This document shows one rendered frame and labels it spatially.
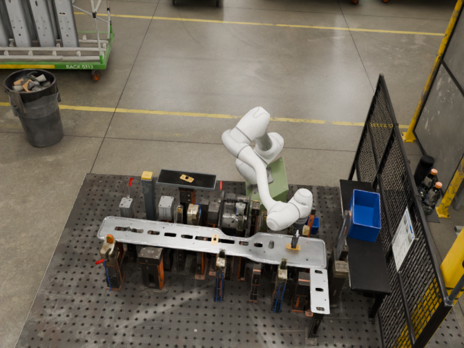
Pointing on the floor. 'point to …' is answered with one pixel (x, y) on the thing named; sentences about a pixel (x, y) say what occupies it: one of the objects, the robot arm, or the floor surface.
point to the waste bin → (36, 105)
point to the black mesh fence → (398, 224)
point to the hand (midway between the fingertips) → (293, 242)
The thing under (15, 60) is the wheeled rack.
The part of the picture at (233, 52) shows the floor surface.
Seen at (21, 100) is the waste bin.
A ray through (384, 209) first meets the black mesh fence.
